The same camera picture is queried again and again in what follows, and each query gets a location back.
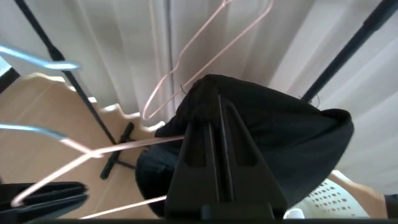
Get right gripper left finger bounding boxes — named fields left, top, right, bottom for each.
left=164, top=96, right=233, bottom=219

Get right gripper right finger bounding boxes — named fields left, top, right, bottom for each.
left=218, top=95, right=289, bottom=219

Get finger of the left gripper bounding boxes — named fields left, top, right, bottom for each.
left=0, top=194, right=90, bottom=223
left=0, top=182, right=89, bottom=203

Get black shorts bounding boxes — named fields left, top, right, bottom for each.
left=134, top=73, right=356, bottom=219

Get pink clothes hanger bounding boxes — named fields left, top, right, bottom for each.
left=142, top=0, right=275, bottom=121
left=0, top=45, right=188, bottom=220

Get white laundry basket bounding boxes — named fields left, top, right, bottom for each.
left=284, top=178, right=371, bottom=219

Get black clothes rack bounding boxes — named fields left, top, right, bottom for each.
left=14, top=0, right=398, bottom=181

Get beige curtain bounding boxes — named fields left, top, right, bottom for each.
left=0, top=0, right=398, bottom=195

